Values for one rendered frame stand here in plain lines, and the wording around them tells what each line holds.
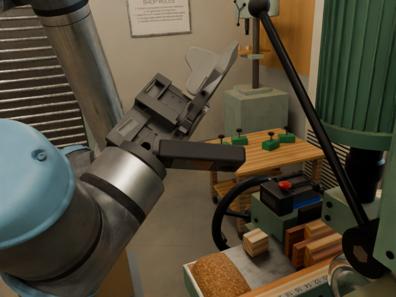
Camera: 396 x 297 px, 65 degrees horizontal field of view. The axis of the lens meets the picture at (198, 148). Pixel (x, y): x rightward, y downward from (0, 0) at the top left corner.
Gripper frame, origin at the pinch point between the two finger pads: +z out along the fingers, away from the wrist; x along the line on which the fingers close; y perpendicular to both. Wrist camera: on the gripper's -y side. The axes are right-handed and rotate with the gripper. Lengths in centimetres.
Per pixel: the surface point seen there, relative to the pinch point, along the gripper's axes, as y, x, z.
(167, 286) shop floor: -29, 153, -17
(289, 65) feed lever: -7.1, -5.8, 3.5
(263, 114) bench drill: -31, 186, 152
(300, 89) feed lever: -10.2, -5.6, 0.8
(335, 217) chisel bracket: -30.9, 12.7, -2.3
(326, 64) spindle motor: -11.8, -5.7, 7.9
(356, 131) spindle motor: -20.3, -4.5, 1.1
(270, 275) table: -28.9, 24.7, -14.9
